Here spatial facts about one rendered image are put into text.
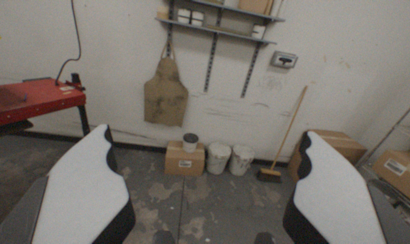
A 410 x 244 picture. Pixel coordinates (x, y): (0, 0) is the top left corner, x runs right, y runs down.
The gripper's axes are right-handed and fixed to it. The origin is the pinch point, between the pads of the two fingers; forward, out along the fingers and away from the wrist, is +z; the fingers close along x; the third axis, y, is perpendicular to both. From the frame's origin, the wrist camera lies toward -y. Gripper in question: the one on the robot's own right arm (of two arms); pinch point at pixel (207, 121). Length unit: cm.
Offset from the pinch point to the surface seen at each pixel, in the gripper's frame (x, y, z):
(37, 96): -119, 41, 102
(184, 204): -16, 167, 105
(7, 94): -135, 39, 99
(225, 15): 21, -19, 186
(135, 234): -57, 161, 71
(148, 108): -67, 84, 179
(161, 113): -52, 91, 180
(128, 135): -103, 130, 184
